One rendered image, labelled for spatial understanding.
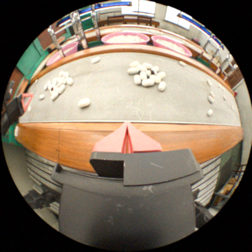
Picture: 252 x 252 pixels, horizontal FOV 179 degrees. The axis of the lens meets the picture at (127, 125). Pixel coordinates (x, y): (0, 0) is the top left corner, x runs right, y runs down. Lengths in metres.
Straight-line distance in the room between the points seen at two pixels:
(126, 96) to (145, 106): 0.06
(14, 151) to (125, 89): 1.65
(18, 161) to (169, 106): 1.79
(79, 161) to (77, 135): 0.06
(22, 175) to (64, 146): 1.58
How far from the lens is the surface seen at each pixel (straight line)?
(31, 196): 0.46
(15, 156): 1.67
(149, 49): 0.41
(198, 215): 0.32
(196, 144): 0.25
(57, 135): 0.25
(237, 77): 4.77
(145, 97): 0.24
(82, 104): 0.24
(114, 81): 0.27
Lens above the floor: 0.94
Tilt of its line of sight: 77 degrees down
